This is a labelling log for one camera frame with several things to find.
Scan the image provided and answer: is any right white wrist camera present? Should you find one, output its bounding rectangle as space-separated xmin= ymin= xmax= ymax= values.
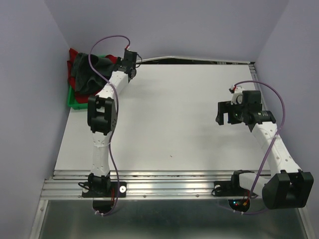
xmin=229 ymin=86 xmax=244 ymax=105

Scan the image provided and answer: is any dark grey dotted skirt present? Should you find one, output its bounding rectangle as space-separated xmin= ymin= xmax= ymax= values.
xmin=71 ymin=53 xmax=115 ymax=95

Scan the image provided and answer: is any white back wall trim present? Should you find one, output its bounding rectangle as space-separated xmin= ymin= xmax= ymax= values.
xmin=137 ymin=56 xmax=255 ymax=65

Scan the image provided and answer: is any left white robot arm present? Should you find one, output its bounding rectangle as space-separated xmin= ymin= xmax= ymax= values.
xmin=87 ymin=48 xmax=139 ymax=196

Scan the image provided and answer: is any green plastic bin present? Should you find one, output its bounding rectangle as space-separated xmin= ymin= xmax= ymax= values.
xmin=67 ymin=48 xmax=113 ymax=110

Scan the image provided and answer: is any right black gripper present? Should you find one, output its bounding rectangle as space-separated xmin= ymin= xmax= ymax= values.
xmin=214 ymin=100 xmax=248 ymax=125

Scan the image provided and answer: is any red skirt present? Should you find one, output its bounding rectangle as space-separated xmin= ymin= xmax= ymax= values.
xmin=66 ymin=47 xmax=119 ymax=103

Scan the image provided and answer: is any aluminium rail frame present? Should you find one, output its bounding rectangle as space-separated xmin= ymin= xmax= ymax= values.
xmin=30 ymin=170 xmax=314 ymax=239

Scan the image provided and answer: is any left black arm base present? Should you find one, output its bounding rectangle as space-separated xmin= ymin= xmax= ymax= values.
xmin=78 ymin=181 xmax=127 ymax=198

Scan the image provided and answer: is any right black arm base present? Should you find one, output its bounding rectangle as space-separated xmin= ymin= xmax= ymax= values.
xmin=211 ymin=181 xmax=248 ymax=197

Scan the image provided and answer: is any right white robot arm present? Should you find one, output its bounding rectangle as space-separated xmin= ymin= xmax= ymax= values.
xmin=211 ymin=87 xmax=314 ymax=213

